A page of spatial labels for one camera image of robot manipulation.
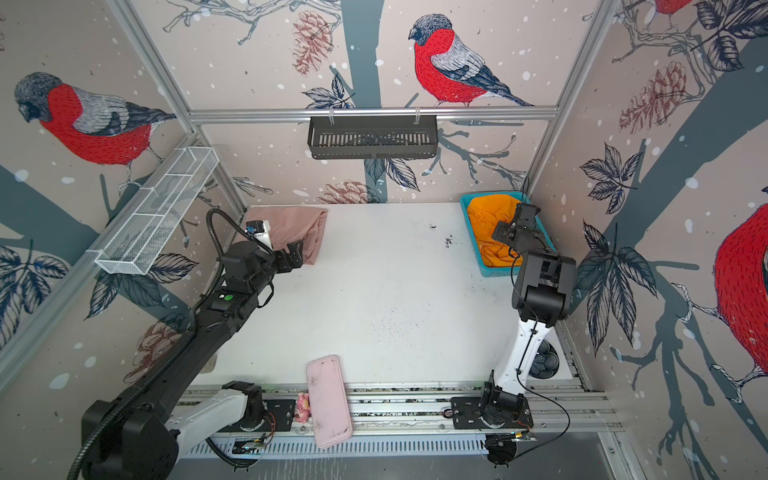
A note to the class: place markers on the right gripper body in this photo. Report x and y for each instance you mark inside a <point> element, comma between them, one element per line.
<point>507,227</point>

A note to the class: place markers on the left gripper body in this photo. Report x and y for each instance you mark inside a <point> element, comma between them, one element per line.
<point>282,264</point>

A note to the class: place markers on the teal plastic basket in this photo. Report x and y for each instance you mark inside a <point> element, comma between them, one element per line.
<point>485,271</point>

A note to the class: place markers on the pink shorts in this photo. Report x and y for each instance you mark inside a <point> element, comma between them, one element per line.
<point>288,224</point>

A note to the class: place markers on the orange shorts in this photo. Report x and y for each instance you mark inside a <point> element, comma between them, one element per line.
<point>484,214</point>

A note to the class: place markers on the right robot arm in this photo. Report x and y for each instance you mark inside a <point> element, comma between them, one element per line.
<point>541,295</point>

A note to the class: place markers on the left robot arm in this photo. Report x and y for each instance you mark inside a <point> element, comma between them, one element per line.
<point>128,438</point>

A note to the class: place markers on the small pink toy figure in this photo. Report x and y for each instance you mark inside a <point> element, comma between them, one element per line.
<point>302,412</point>

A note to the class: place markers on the pink tray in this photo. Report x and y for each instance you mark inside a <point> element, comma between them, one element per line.
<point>329,407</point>

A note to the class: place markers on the left circuit board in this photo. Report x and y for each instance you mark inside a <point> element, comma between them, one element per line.
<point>249,446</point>

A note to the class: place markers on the circuit board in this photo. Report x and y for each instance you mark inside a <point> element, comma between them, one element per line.
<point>515,436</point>
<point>249,446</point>

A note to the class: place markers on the right circuit board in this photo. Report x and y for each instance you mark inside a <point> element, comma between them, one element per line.
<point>515,436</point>

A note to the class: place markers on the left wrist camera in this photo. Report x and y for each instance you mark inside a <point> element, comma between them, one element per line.
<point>259,230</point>

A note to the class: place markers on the black hanging wire basket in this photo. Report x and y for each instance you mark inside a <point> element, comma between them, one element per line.
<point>373,137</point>

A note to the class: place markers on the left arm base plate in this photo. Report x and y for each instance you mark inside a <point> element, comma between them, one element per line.
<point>278,416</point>

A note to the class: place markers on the aluminium frame crossbar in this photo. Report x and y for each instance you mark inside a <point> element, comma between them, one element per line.
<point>253,116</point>

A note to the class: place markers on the white wire mesh shelf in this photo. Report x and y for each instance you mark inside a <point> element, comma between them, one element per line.
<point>162,205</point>

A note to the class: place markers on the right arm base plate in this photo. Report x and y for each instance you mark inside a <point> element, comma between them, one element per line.
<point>471,413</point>

